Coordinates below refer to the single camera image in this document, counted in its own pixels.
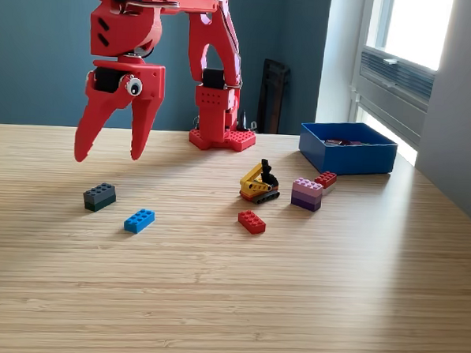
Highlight dark red toy pickup truck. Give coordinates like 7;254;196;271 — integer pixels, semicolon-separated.
324;137;363;148

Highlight white window frame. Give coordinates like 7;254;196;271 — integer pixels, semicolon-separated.
347;0;455;151

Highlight light blue brick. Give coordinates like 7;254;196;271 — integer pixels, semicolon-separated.
123;207;156;235

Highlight small red on white bricks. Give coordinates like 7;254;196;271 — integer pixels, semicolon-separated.
312;171;338;197

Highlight blue plastic bin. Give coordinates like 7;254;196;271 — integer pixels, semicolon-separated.
297;119;400;178

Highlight pink and purple brick stack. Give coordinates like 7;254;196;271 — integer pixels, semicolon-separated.
290;176;325;213

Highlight small yellow toy digger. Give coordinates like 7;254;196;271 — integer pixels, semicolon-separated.
238;157;282;206

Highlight grey on dark green bricks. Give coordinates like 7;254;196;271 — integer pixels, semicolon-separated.
81;181;118;214

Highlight black folding rack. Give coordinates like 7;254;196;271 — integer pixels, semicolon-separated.
255;58;293;136

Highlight grey pleated window blind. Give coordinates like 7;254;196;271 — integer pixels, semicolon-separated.
355;46;439;115

